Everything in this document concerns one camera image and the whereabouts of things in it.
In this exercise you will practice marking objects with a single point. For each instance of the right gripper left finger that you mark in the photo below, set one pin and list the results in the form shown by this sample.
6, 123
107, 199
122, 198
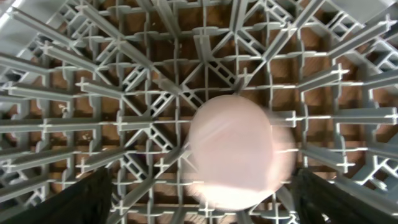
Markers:
88, 201

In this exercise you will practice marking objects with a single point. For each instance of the white cup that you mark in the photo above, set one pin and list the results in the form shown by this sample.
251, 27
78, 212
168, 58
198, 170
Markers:
240, 154

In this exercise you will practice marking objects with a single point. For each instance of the grey dishwasher rack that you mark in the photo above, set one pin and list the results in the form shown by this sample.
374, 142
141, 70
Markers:
115, 84

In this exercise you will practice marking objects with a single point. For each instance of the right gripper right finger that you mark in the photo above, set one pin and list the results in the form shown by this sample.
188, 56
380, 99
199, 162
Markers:
315, 197

